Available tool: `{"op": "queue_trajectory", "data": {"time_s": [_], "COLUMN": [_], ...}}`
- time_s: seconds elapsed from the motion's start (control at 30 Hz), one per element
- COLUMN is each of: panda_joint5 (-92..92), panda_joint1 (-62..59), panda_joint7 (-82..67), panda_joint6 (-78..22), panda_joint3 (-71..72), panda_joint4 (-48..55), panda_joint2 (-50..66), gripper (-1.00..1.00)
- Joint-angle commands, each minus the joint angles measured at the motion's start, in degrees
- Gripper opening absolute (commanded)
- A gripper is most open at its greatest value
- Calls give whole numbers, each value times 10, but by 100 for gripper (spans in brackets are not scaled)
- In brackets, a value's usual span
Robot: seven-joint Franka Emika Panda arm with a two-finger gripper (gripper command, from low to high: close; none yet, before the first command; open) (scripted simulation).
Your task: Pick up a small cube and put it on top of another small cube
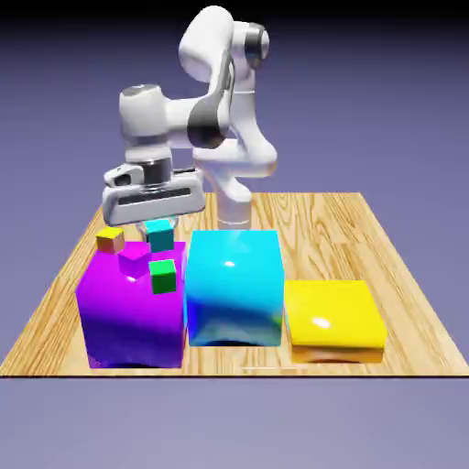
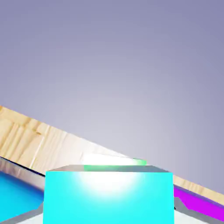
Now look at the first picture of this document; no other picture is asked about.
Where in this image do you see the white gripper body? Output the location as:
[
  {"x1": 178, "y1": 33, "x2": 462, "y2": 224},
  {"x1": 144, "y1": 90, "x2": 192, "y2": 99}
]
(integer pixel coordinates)
[{"x1": 101, "y1": 170, "x2": 207, "y2": 226}]

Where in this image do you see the small cyan cube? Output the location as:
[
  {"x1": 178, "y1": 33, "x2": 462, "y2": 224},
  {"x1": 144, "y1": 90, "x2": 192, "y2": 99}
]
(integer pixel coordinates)
[{"x1": 145, "y1": 218, "x2": 176, "y2": 254}]

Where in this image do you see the large yellow box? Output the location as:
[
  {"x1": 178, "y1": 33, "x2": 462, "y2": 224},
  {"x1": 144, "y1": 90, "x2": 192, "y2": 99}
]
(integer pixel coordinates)
[{"x1": 284, "y1": 279, "x2": 388, "y2": 365}]

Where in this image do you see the small magenta cube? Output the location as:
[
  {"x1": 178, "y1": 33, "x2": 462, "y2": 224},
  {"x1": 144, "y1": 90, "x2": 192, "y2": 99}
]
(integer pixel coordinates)
[{"x1": 117, "y1": 242, "x2": 152, "y2": 280}]

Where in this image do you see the small green cube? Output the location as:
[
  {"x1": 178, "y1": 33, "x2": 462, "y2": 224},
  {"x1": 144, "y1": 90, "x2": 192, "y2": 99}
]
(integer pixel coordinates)
[{"x1": 148, "y1": 258, "x2": 178, "y2": 295}]

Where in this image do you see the large magenta box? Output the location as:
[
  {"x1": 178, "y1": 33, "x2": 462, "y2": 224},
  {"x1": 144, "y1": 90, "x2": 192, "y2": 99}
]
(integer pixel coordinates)
[{"x1": 75, "y1": 239, "x2": 188, "y2": 369}]

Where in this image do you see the small yellow cube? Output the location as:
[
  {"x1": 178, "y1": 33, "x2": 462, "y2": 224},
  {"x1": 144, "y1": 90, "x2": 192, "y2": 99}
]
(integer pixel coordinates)
[{"x1": 95, "y1": 226, "x2": 125, "y2": 255}]

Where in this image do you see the large cyan box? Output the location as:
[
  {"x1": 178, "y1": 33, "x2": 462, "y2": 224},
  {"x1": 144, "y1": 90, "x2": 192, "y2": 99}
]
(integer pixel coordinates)
[{"x1": 184, "y1": 229, "x2": 286, "y2": 348}]

